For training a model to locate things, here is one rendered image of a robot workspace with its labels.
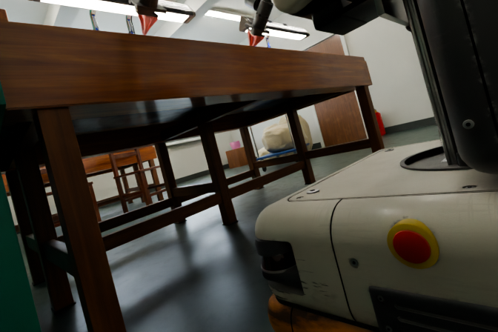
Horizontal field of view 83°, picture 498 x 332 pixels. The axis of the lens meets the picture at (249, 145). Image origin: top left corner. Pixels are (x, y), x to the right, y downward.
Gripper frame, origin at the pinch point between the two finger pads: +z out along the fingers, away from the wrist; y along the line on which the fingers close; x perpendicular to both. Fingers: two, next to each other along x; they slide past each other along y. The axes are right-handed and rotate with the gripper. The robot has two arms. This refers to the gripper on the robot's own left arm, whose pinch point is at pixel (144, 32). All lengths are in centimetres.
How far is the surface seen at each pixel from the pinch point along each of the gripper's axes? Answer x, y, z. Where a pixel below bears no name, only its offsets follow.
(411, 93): -13, -474, 59
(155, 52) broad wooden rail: 21.3, 7.3, -2.5
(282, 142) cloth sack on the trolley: -72, -265, 164
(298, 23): -278, -474, 53
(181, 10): -23.7, -27.9, -2.5
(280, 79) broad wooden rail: 28, -46, 3
